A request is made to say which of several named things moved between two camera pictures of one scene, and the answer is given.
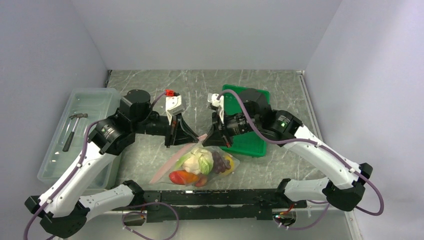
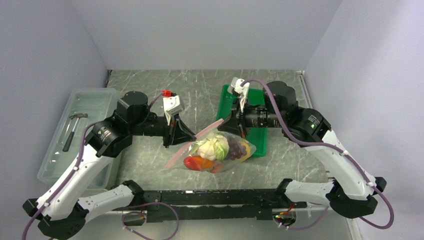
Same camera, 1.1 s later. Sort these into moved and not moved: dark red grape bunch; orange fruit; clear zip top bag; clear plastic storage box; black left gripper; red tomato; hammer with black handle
Moved: red tomato; orange fruit; dark red grape bunch; clear zip top bag
Not moved: black left gripper; hammer with black handle; clear plastic storage box
